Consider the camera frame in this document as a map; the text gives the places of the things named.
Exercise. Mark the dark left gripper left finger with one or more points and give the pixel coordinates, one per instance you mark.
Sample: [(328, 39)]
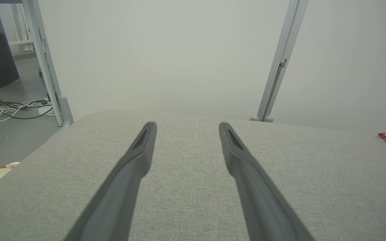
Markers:
[(119, 201)]

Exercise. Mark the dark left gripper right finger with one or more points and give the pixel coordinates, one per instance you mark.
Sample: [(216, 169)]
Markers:
[(263, 207)]

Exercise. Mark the white power strip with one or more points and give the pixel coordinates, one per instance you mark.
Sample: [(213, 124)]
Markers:
[(47, 110)]

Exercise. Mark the grey wheeled stand leg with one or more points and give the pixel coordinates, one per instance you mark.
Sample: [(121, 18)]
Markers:
[(44, 60)]

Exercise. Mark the grey table leg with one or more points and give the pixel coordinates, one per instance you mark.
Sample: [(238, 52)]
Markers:
[(3, 36)]

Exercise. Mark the grey partition joint post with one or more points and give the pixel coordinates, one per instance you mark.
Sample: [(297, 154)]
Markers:
[(280, 67)]

